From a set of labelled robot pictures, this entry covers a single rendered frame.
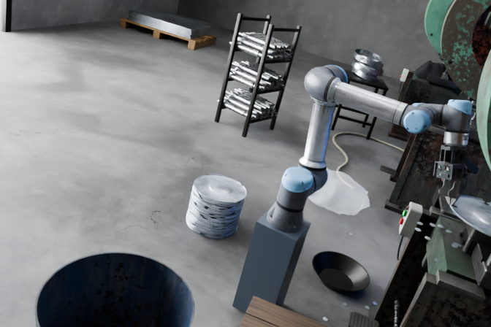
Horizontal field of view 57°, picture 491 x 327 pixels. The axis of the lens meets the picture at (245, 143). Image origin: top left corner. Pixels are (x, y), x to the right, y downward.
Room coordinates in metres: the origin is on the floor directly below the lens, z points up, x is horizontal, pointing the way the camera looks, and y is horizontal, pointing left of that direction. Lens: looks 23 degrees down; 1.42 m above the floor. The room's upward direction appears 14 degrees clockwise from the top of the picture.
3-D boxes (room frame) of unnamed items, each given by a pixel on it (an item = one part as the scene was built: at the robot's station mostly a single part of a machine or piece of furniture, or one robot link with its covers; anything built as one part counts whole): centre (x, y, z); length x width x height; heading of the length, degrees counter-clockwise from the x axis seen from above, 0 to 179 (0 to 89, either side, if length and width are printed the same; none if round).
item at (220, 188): (2.17, 0.07, 0.23); 0.29 x 0.29 x 0.01
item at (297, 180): (1.63, -0.24, 0.62); 0.13 x 0.12 x 0.14; 151
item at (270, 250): (1.62, -0.24, 0.23); 0.18 x 0.18 x 0.45; 69
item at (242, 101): (3.82, 0.06, 0.47); 0.46 x 0.43 x 0.95; 56
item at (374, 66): (4.51, -0.99, 0.40); 0.45 x 0.40 x 0.79; 178
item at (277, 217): (1.62, -0.24, 0.50); 0.15 x 0.15 x 0.10
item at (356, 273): (1.94, -0.63, 0.04); 0.30 x 0.30 x 0.07
